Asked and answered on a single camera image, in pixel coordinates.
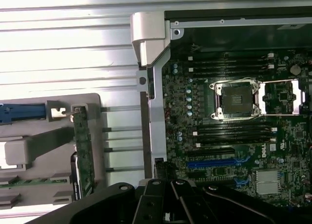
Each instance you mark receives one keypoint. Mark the blue expansion slot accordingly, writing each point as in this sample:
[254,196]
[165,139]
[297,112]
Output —
[209,164]

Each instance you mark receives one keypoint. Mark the hard disk in blue carrier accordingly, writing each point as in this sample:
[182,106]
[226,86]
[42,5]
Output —
[22,113]

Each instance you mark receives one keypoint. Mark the coin cell battery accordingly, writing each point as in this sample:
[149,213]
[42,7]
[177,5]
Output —
[296,69]

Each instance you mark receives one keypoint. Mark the metal socket cover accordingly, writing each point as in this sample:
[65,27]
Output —
[296,97]

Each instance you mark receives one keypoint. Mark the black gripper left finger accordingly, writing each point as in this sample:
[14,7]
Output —
[151,204]

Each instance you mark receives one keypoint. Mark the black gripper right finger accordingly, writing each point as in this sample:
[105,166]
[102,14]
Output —
[185,204]

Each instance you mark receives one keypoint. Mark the CPU socket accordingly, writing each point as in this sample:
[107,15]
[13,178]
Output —
[235,99]

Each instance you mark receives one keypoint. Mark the green motherboard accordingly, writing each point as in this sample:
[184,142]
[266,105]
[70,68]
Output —
[287,136]

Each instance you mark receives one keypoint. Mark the silver chipset heatsink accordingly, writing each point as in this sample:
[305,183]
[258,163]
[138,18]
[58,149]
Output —
[267,182]

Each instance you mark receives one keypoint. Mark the grey parts rack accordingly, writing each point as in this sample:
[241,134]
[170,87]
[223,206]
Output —
[48,141]

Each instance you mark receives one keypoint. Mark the black RAM slot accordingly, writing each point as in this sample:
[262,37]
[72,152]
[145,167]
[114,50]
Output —
[231,62]
[231,74]
[231,68]
[234,137]
[234,132]
[234,143]
[231,56]
[234,126]

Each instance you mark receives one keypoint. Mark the green RAM stick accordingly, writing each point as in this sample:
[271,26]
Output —
[36,183]

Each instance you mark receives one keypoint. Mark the open black PC case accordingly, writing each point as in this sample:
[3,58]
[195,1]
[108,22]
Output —
[156,116]

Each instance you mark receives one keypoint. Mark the black expansion slot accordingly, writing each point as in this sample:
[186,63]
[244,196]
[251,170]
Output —
[209,152]

